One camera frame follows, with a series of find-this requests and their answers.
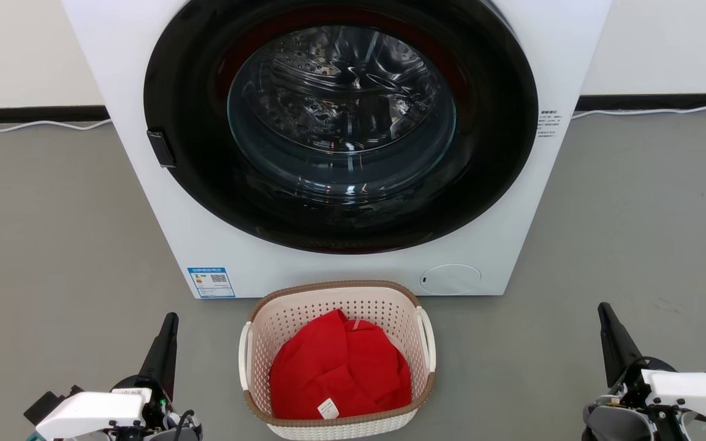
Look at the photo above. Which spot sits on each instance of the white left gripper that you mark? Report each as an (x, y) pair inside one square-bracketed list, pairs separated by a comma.
[(89, 410)]

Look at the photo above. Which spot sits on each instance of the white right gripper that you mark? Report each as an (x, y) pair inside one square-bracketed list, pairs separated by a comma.
[(690, 392)]

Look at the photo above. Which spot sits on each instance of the cream perforated laundry basket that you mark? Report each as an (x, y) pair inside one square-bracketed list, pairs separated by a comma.
[(328, 300)]

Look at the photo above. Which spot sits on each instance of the blue energy label sticker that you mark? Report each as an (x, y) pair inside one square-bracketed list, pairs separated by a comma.
[(211, 282)]

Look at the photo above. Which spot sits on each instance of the red garment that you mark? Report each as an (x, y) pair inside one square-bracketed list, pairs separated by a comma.
[(328, 367)]

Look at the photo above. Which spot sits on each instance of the white garment tag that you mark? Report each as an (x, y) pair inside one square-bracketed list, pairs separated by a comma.
[(328, 408)]

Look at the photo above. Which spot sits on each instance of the round white filter cover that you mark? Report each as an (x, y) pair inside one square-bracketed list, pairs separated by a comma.
[(451, 279)]

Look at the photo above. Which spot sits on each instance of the small printed text sticker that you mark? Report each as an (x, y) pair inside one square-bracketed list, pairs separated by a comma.
[(548, 124)]

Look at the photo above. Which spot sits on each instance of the black round glass door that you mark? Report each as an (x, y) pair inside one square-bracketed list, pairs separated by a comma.
[(341, 122)]

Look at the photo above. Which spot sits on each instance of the white front-load washing machine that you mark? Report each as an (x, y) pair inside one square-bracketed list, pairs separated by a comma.
[(114, 61)]

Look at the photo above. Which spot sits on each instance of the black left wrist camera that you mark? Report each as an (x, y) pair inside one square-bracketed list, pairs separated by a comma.
[(46, 404)]

